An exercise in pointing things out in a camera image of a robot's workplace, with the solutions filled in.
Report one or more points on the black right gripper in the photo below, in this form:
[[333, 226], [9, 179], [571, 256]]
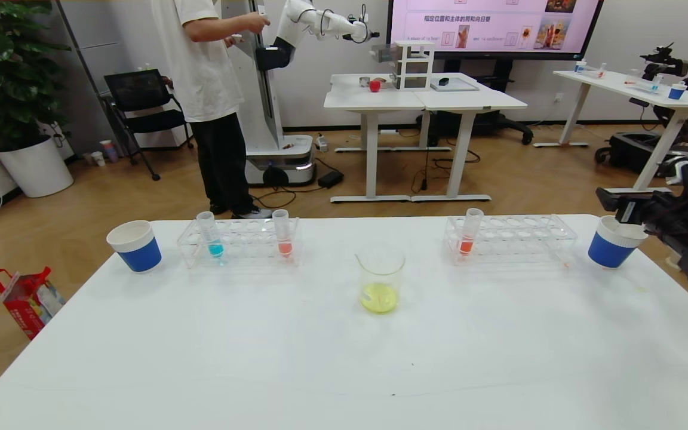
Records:
[[629, 211]]

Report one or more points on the red liquid test tube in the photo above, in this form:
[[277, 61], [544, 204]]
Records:
[[467, 245], [285, 246]]

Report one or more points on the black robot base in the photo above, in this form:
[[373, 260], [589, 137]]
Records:
[[630, 152]]

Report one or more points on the clear test tube rack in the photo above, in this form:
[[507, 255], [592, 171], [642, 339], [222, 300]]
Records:
[[517, 239], [248, 242]]

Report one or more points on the glass beaker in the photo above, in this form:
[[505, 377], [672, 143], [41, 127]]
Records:
[[380, 295]]

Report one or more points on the blue liquid test tube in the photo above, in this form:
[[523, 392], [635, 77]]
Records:
[[215, 248]]

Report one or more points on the blue white paper cup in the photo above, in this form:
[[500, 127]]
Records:
[[140, 254], [610, 254]]

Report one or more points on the long white table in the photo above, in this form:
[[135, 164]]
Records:
[[619, 80]]

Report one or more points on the small blue cup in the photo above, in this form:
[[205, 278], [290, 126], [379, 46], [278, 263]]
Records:
[[676, 93]]

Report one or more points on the white desk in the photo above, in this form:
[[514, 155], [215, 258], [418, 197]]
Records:
[[344, 98], [475, 100]]

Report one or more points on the grey flat tray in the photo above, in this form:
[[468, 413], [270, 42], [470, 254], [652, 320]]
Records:
[[460, 85]]

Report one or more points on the white drawer shelf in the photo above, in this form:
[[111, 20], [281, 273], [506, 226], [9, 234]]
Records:
[[414, 45]]

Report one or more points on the red apple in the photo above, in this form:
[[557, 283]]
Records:
[[374, 86]]

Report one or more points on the black power brick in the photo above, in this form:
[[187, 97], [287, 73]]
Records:
[[331, 179]]

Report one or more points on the white power strip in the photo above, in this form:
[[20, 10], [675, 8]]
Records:
[[321, 143]]

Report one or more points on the white humanoid robot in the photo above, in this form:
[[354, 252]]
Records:
[[269, 119]]

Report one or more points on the person in white shirt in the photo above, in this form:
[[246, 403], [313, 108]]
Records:
[[200, 71]]

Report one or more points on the black folding chair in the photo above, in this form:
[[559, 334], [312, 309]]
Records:
[[141, 89]]

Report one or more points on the small white cup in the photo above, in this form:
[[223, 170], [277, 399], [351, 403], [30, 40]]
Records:
[[98, 159]]

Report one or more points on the potted green plant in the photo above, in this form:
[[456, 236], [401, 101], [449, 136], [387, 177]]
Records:
[[33, 167]]

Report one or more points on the red gift bag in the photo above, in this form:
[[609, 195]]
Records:
[[24, 304]]

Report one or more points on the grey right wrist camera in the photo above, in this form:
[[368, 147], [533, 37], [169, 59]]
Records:
[[685, 170]]

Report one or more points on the black camera rig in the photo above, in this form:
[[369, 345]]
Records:
[[666, 60]]

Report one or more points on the large wall display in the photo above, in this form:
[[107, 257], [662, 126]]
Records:
[[427, 36]]

